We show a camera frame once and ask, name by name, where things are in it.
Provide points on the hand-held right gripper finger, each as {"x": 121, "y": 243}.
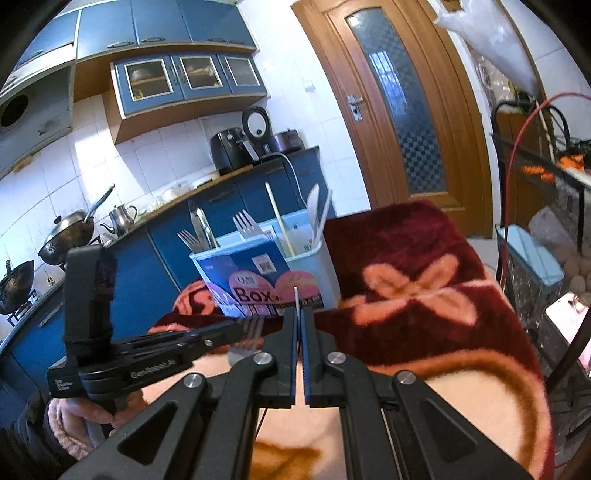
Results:
{"x": 305, "y": 369}
{"x": 295, "y": 364}

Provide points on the clear glass bowl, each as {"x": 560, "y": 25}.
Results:
{"x": 175, "y": 194}

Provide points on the blue glass-door wall cabinet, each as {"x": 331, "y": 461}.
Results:
{"x": 175, "y": 76}

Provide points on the black wok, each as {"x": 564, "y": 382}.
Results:
{"x": 16, "y": 286}

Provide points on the light blue utensil box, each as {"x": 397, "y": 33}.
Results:
{"x": 258, "y": 272}

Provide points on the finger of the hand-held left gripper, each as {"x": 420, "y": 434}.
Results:
{"x": 217, "y": 337}

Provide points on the white plastic spoon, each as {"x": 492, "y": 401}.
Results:
{"x": 314, "y": 203}

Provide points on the blue lower kitchen cabinets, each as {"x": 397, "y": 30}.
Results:
{"x": 138, "y": 263}

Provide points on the blue upper cabinets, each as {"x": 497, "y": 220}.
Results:
{"x": 161, "y": 23}

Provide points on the wok with steel lid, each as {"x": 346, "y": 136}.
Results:
{"x": 67, "y": 235}

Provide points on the dark red floral blanket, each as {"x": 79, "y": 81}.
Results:
{"x": 415, "y": 240}

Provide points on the black air fryer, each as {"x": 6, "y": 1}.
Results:
{"x": 226, "y": 150}

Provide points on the person's left forearm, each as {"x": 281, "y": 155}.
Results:
{"x": 60, "y": 429}

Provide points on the steel teapot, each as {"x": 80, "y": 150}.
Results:
{"x": 121, "y": 219}

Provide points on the grey range hood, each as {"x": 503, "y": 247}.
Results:
{"x": 41, "y": 120}

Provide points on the blue-lidded clear container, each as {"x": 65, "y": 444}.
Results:
{"x": 526, "y": 249}

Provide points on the dark electric cooking pot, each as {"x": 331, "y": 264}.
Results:
{"x": 286, "y": 142}

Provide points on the wooden shelf unit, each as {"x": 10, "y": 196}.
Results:
{"x": 524, "y": 138}

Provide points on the metal fork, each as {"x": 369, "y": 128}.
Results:
{"x": 242, "y": 353}
{"x": 247, "y": 226}
{"x": 187, "y": 240}

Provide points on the orange cloth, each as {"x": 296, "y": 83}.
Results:
{"x": 570, "y": 161}

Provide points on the person's left hand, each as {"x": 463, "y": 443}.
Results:
{"x": 94, "y": 413}

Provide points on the cream chopstick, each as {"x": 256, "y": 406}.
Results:
{"x": 278, "y": 219}

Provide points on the white plastic bag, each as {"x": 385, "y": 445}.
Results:
{"x": 489, "y": 32}

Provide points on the thin metal chopstick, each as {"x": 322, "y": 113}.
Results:
{"x": 296, "y": 300}

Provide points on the white plastic utensil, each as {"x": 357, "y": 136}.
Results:
{"x": 326, "y": 210}

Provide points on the wooden door with glass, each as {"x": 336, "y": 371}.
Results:
{"x": 341, "y": 55}

